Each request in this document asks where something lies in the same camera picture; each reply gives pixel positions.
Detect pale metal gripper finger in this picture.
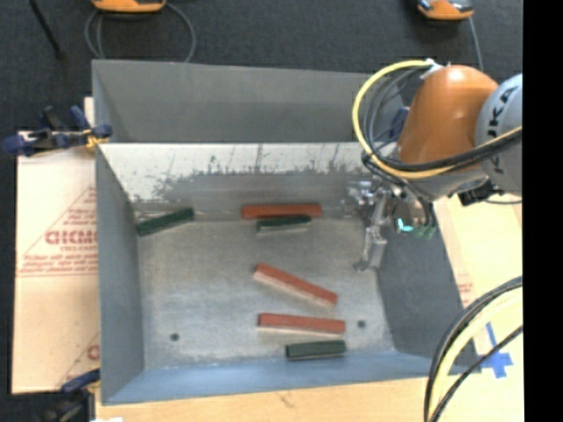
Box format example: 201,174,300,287
352,227,376,273
370,237,389,270

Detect red-brown flat block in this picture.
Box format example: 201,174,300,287
252,262,340,309
257,312,347,338
240,203,324,221

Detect dark green flat block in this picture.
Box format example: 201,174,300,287
284,339,348,361
255,215,314,236
135,207,196,237

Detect grey metal bin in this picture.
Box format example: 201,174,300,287
91,58,479,406

